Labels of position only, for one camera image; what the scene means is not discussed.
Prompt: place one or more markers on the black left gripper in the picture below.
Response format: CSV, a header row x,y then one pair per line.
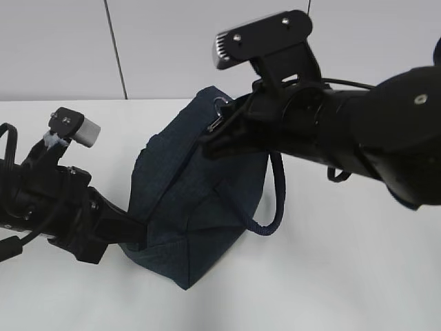
x,y
40,198

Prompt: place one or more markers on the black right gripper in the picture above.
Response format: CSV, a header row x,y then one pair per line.
x,y
250,123

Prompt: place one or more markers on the dark blue fabric lunch bag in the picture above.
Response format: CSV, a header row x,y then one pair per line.
x,y
195,208

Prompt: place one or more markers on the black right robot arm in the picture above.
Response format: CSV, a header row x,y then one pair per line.
x,y
389,132

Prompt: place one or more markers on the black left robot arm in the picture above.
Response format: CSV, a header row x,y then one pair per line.
x,y
39,197

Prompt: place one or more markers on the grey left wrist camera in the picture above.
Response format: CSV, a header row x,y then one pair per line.
x,y
66,125

